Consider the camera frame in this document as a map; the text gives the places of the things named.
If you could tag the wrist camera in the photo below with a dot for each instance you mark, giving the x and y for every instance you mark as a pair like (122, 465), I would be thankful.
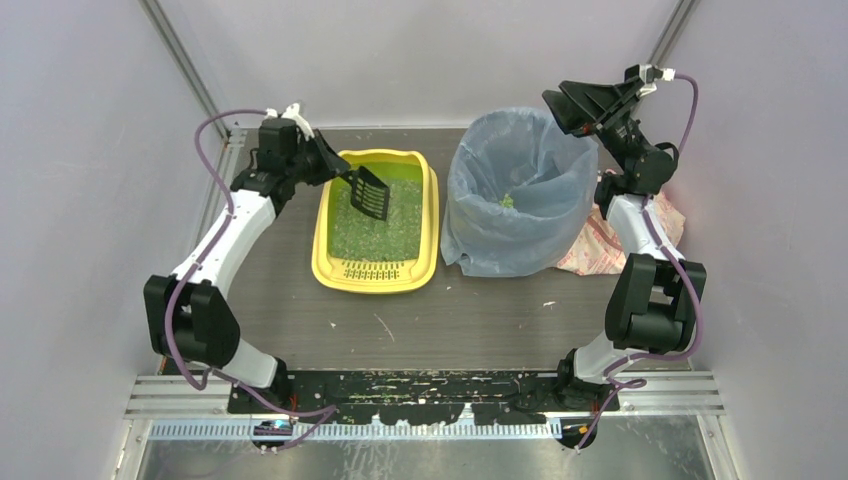
(650, 75)
(293, 112)

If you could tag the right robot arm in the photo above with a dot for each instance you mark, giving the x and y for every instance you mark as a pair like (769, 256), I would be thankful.
(654, 311)

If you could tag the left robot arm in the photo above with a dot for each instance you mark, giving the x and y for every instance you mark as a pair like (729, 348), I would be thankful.
(188, 315)

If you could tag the green cat litter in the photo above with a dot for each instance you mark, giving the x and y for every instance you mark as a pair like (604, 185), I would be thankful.
(355, 236)

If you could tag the black litter scoop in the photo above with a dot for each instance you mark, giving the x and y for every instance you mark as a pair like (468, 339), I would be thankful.
(369, 195)

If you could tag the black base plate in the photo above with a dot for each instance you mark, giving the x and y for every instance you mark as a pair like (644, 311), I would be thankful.
(437, 397)

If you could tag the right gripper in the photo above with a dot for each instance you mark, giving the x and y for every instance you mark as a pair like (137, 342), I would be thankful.
(610, 109)

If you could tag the pink patterned cloth bag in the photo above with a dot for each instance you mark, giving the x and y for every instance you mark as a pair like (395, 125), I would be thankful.
(597, 251)

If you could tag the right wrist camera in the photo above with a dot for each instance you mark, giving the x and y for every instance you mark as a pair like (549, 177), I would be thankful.
(650, 75)

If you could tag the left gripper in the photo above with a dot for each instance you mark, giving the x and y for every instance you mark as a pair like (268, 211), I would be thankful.
(315, 160)

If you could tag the blue bag lined bin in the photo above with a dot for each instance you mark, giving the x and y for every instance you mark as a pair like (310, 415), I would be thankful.
(518, 192)

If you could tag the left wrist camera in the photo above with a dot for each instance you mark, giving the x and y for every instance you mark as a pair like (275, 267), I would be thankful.
(293, 112)

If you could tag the yellow litter box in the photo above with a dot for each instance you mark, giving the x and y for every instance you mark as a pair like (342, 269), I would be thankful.
(379, 277)

